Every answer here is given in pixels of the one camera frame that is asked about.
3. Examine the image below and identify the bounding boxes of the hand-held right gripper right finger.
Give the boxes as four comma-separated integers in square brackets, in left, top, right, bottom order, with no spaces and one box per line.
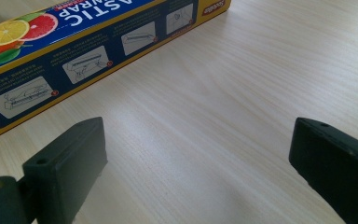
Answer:
[288,117,358,224]

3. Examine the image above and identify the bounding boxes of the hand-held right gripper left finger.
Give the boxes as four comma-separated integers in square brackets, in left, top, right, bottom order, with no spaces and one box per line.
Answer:
[21,116,109,224]

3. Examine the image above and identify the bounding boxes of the blue and yellow cling film box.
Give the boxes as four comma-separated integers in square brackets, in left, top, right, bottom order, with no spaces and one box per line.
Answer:
[0,0,232,146]

